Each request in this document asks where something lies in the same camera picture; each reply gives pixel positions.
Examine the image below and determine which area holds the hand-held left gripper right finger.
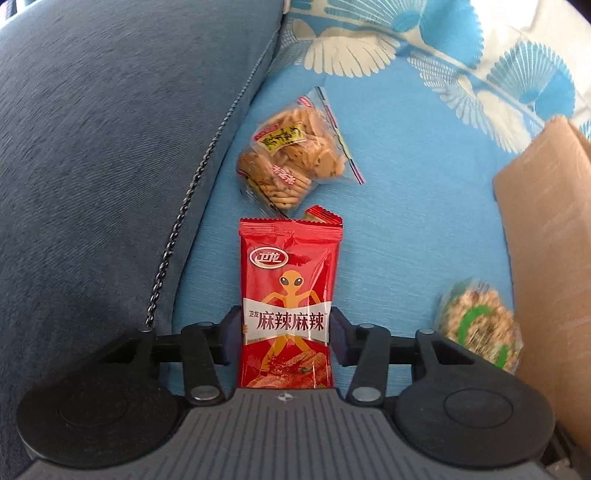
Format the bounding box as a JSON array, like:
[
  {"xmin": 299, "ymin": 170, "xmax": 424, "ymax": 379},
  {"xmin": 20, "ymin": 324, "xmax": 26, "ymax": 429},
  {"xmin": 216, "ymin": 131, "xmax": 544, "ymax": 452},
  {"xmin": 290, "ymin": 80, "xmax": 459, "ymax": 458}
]
[{"xmin": 329, "ymin": 305, "xmax": 467, "ymax": 404}]

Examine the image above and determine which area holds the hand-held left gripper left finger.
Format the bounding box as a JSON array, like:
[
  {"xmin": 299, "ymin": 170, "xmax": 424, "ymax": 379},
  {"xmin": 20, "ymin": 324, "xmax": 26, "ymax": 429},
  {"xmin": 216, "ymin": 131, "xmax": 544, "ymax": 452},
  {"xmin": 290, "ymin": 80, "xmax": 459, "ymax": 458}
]
[{"xmin": 99, "ymin": 307, "xmax": 243, "ymax": 407}]

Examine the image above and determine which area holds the red spicy snack packet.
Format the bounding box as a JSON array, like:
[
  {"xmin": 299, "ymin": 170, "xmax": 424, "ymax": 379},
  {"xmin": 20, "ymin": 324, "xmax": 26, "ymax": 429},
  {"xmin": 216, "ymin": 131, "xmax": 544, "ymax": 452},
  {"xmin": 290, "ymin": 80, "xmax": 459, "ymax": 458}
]
[{"xmin": 237, "ymin": 217, "xmax": 345, "ymax": 390}]

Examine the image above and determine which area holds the brown cardboard box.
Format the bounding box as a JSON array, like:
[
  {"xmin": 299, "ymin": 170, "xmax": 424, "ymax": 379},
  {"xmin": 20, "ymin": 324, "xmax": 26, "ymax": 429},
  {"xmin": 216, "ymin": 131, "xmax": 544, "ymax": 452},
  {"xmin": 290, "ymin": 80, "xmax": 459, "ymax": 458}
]
[{"xmin": 492, "ymin": 115, "xmax": 591, "ymax": 446}]

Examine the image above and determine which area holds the fan print blue cream cloth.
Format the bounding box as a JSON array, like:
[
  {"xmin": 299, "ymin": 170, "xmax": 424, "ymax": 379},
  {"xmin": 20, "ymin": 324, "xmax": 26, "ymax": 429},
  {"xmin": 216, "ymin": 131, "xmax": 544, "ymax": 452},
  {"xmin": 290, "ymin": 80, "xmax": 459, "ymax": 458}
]
[{"xmin": 164, "ymin": 0, "xmax": 591, "ymax": 398}]

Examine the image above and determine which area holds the green label peanut snack packet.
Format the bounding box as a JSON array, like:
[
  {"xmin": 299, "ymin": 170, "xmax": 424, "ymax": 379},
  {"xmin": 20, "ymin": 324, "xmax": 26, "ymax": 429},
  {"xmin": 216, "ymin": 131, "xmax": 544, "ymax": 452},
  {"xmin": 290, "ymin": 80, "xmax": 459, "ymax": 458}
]
[{"xmin": 435, "ymin": 276, "xmax": 525, "ymax": 374}]

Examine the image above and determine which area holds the clear cookie snack packet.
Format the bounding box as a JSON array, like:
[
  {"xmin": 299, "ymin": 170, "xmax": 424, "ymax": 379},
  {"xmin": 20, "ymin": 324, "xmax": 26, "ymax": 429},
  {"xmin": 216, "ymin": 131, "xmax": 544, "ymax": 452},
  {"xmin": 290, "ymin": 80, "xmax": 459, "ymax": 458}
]
[{"xmin": 235, "ymin": 85, "xmax": 366, "ymax": 219}]

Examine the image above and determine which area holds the blue-grey sofa cushion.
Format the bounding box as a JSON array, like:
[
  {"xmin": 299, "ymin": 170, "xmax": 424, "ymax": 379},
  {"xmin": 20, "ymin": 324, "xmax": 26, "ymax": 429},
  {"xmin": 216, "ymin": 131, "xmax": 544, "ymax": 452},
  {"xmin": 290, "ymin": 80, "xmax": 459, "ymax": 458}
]
[{"xmin": 0, "ymin": 0, "xmax": 288, "ymax": 464}]

